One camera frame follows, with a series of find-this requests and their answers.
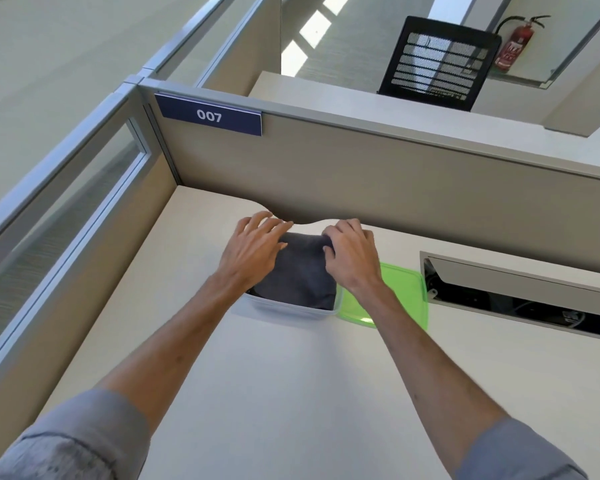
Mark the blue desk number sign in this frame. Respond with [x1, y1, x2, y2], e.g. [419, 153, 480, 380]
[154, 92, 263, 137]

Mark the black mesh office chair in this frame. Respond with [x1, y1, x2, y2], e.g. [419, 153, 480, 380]
[377, 16, 503, 112]

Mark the clear plastic container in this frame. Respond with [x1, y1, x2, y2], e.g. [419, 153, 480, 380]
[232, 285, 343, 323]

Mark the person's left hand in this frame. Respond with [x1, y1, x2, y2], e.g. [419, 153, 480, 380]
[216, 211, 295, 291]

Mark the glass panel cubicle partition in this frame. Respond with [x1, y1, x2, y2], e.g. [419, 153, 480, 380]
[0, 82, 181, 425]

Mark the beige cubicle partition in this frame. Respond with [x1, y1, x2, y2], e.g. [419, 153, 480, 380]
[137, 77, 600, 278]

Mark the desk cable tray flap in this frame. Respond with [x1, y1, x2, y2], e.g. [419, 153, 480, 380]
[419, 251, 600, 343]

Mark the green plastic lid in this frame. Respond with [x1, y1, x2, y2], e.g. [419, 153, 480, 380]
[336, 262, 430, 331]

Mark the person's left forearm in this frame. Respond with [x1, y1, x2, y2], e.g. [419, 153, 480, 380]
[96, 272, 248, 435]

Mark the red fire extinguisher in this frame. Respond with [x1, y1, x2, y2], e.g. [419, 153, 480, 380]
[493, 15, 552, 73]

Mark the dark grey cloth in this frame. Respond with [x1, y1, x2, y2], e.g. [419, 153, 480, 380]
[252, 232, 342, 311]

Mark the person's right forearm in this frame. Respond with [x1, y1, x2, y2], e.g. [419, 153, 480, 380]
[352, 280, 511, 476]

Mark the person's right hand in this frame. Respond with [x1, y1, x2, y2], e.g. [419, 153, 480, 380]
[321, 218, 385, 294]

